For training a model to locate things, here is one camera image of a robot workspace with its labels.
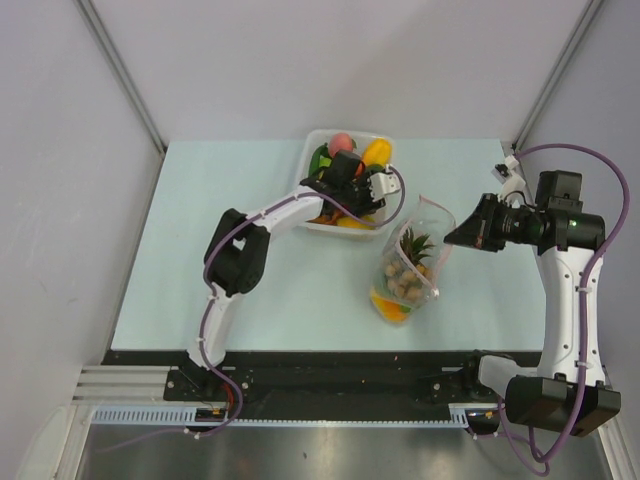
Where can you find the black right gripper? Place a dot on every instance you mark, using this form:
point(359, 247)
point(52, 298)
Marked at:
point(478, 231)

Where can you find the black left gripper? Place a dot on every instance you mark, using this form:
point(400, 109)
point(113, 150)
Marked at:
point(367, 205)

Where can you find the green leaf vegetable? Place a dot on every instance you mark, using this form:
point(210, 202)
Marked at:
point(319, 159)

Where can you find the orange pineapple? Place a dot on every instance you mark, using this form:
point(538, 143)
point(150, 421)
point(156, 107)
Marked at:
point(416, 248)

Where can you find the clear zip top bag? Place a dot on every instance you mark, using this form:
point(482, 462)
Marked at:
point(427, 217)

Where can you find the brown longan bunch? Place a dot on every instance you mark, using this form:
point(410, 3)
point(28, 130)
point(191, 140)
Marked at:
point(402, 283)

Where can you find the yellow orange mango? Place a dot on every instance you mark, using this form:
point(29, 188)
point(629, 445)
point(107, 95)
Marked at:
point(390, 311)

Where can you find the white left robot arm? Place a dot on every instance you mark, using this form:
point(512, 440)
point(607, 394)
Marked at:
point(235, 260)

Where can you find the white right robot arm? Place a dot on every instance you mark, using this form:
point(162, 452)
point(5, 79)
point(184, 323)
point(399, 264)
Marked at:
point(568, 387)

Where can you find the white plastic fruit tray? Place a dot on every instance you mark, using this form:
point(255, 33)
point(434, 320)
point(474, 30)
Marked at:
point(349, 167)

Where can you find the yellow bell pepper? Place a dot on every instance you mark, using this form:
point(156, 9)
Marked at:
point(378, 152)

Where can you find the pink peach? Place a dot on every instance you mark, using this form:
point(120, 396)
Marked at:
point(340, 141)

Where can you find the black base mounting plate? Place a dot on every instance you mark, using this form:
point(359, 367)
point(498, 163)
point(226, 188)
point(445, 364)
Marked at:
point(431, 377)

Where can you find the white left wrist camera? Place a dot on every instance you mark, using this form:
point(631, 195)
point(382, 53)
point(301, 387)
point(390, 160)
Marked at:
point(383, 184)

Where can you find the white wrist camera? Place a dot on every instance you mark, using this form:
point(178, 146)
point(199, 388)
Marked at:
point(507, 174)
point(383, 184)

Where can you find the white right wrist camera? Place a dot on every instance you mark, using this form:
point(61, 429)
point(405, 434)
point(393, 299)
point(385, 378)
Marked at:
point(507, 174)

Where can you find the light blue cable duct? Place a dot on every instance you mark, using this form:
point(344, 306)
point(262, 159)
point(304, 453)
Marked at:
point(192, 416)

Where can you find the aluminium frame rail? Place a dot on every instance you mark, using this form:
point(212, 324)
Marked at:
point(136, 385)

